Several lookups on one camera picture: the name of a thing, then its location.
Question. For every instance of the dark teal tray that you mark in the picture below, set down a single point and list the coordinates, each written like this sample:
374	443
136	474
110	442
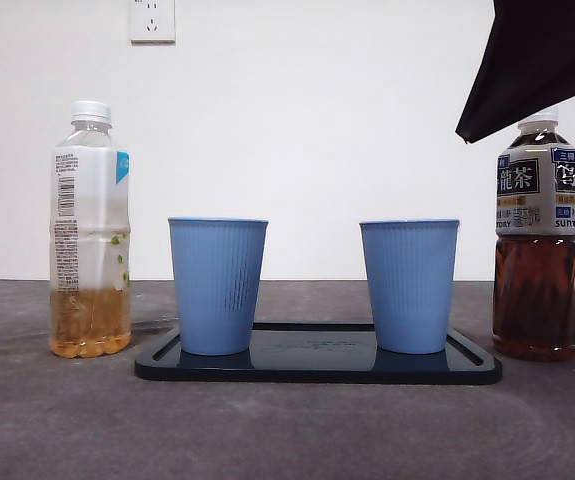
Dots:
312	365

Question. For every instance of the white wall socket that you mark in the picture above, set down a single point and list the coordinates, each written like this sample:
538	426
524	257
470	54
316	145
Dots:
152	22

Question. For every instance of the pale-label green tea bottle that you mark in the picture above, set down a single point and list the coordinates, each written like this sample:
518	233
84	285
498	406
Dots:
89	225

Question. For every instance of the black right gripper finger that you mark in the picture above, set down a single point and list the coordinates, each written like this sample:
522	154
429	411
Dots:
542	60

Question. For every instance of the blue ribbed plastic cup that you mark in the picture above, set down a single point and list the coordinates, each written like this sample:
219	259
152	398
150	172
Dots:
217	285
409	285

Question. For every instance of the dark oolong tea bottle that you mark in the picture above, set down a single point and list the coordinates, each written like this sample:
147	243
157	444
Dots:
534	300

